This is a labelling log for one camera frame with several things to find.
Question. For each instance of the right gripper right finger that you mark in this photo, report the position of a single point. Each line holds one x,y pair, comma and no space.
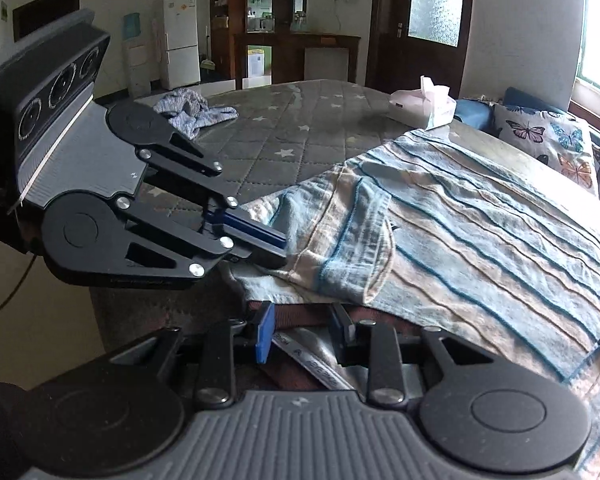
342,330

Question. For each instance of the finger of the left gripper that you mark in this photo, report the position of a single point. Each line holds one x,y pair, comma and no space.
269,257
237,224

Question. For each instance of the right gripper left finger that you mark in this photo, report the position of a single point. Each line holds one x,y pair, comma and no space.
264,328

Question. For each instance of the blue beige striped garment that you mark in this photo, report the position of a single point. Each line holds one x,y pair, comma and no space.
434,234

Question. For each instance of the grey star quilted cover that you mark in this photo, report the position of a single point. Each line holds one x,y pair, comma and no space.
283,136

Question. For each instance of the white water dispenser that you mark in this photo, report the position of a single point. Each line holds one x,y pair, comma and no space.
135,57

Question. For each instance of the crumpled blue grey cloth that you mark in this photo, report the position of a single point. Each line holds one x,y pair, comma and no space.
189,112

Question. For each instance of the white refrigerator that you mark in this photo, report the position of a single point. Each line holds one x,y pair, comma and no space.
180,45

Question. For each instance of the dark wooden cabinet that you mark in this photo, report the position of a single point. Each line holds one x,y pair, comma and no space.
275,25

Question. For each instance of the blue sofa bench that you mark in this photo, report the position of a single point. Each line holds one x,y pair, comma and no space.
479,113

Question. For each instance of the dark wooden glass door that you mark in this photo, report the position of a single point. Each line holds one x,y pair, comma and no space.
414,38

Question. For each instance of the butterfly print pillow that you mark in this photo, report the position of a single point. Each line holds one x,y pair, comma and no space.
558,140

